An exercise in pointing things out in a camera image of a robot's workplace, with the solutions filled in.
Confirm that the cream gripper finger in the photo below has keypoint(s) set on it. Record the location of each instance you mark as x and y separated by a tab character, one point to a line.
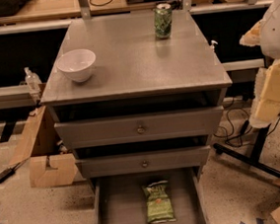
266	104
252	37

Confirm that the green jalapeno chip bag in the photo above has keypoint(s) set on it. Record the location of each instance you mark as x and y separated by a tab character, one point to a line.
159	205

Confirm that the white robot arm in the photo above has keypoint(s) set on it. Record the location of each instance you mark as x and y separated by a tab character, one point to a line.
266	34

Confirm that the grey drawer cabinet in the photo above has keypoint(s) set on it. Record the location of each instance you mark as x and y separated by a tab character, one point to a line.
136	74

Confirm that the top grey drawer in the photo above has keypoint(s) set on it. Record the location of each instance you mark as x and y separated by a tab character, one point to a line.
135	128

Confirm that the middle grey drawer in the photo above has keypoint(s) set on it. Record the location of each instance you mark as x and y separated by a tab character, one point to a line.
143	162

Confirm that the bottom open grey drawer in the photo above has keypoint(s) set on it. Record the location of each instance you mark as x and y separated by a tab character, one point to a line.
121	199

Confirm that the white pump dispenser bottle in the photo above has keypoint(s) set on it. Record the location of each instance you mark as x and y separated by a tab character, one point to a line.
213	44

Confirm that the black stand with legs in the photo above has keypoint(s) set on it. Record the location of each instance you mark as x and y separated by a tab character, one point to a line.
237	142

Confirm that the green soda can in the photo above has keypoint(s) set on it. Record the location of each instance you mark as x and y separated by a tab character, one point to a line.
163	20

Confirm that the white ceramic bowl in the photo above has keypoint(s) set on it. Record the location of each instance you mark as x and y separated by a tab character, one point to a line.
77	65

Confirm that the clear plastic bottle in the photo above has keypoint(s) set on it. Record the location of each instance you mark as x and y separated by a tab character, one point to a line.
32	80

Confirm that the wooden block with notch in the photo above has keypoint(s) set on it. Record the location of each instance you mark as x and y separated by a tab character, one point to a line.
52	171

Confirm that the leaning wooden board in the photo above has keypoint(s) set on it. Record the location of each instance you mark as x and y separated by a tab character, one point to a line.
38	137

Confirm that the black power adapter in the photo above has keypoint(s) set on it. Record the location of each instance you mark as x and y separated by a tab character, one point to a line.
4	175

